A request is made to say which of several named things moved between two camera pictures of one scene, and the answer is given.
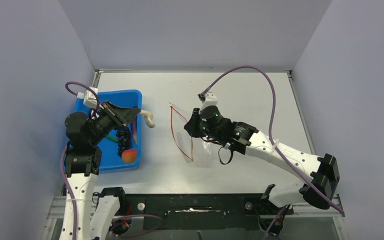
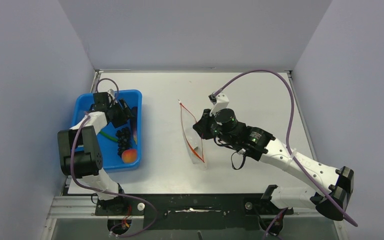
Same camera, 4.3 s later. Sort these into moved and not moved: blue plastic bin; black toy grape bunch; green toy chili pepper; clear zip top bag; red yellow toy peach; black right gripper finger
Moved: black right gripper finger; clear zip top bag
Not moved: black toy grape bunch; blue plastic bin; red yellow toy peach; green toy chili pepper
